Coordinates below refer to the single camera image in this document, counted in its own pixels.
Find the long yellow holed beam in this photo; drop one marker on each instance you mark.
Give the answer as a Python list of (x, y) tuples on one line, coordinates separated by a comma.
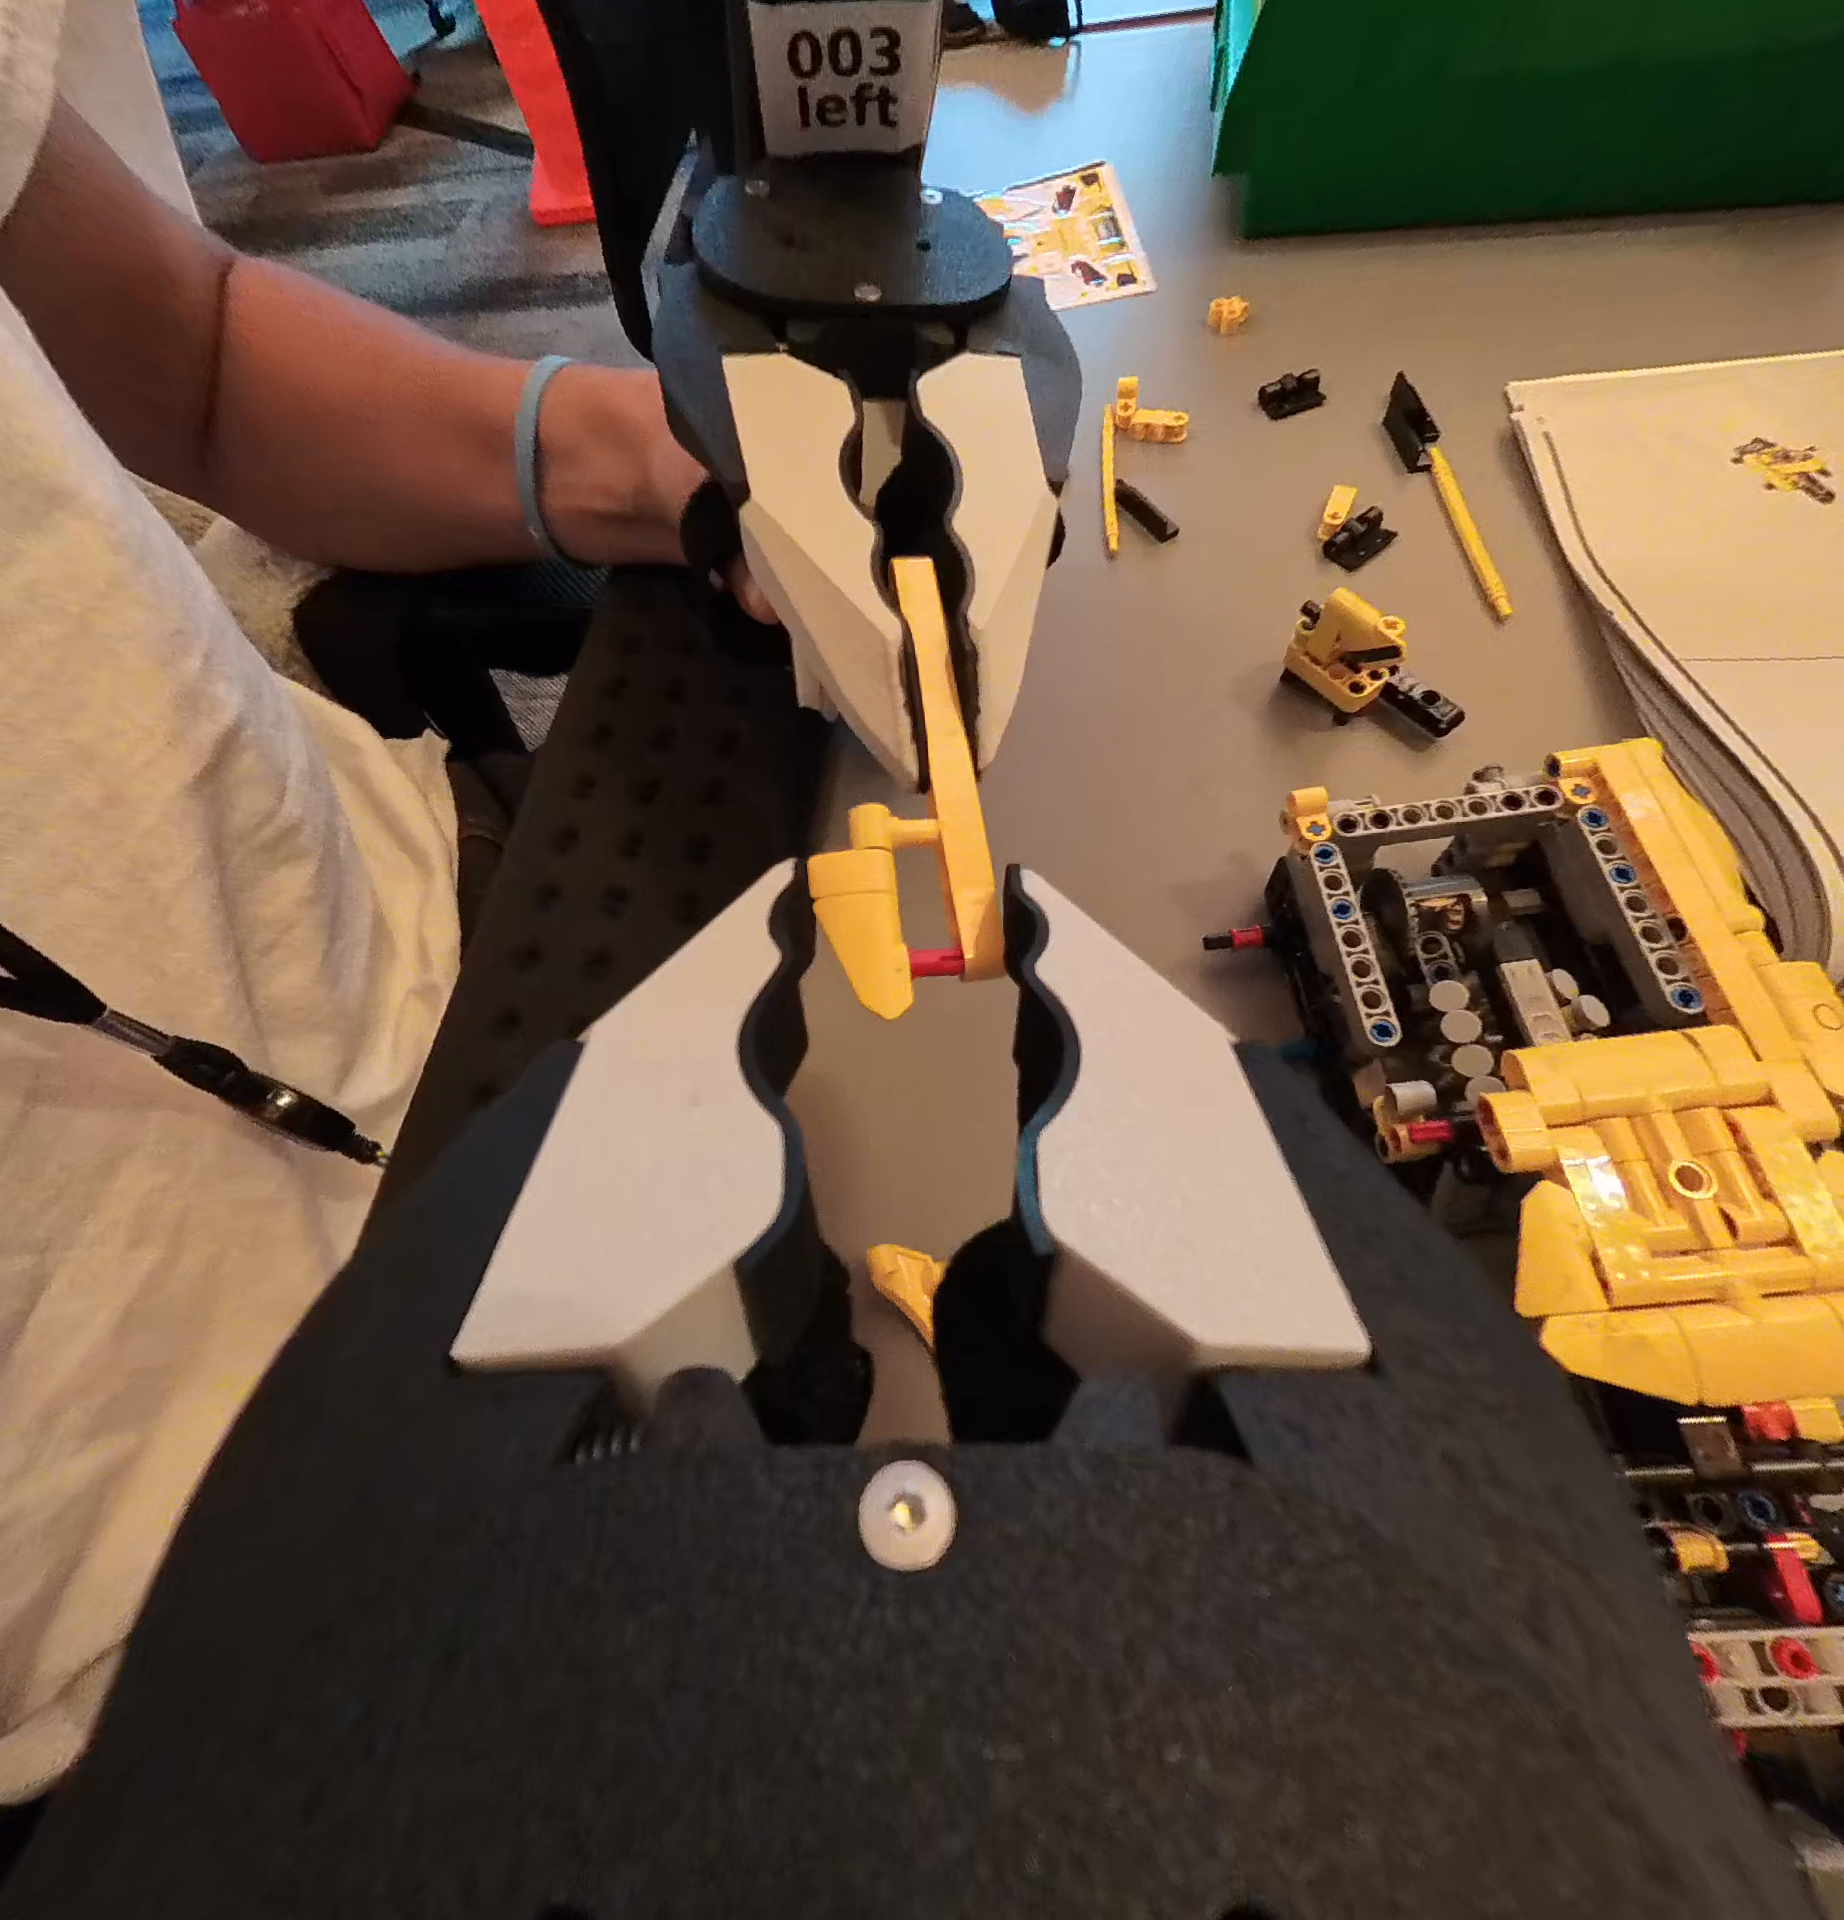
[(945, 721)]

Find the orange floor object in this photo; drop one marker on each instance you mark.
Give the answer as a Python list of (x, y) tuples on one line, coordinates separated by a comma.
[(555, 105)]

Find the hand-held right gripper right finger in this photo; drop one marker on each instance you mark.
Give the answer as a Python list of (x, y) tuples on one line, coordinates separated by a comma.
[(1206, 1200)]

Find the yellow curved arch piece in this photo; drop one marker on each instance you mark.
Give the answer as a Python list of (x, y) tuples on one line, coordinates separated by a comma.
[(905, 1277)]

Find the red box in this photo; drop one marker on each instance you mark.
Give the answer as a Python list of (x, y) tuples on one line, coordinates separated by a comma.
[(285, 75)]

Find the building instruction booklet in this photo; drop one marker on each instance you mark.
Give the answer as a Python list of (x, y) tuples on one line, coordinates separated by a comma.
[(1733, 571)]

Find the black office chair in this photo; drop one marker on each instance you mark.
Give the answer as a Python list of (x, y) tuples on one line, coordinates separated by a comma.
[(621, 180)]

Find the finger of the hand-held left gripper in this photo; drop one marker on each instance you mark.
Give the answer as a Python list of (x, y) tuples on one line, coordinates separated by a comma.
[(810, 571), (1006, 526)]

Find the small yellow black subassembly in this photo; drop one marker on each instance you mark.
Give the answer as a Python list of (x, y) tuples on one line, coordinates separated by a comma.
[(1341, 645)]

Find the yellow axle with black end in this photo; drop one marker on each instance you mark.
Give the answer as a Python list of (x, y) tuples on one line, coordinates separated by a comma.
[(1471, 540)]

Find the printed sticker sheet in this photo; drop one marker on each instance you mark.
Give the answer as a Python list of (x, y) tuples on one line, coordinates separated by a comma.
[(1071, 241)]

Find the grey desk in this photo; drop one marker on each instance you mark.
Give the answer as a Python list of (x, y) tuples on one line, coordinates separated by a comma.
[(1161, 721)]

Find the small yellow black toy piece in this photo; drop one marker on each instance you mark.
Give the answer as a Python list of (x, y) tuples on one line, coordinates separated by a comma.
[(1356, 535)]

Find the green storage bin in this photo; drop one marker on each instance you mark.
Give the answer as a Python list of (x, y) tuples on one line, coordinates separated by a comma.
[(1537, 120)]

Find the person's left hand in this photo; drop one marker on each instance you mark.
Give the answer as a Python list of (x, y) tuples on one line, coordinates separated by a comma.
[(621, 465)]

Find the small yellow panel piece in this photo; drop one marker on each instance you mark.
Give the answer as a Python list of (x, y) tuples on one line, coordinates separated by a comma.
[(861, 931)]

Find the yellow black toy car model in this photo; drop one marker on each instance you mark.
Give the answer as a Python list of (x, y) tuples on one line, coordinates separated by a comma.
[(1659, 1141)]

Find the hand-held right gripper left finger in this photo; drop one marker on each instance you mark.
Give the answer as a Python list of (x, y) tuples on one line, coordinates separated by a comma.
[(621, 1200)]

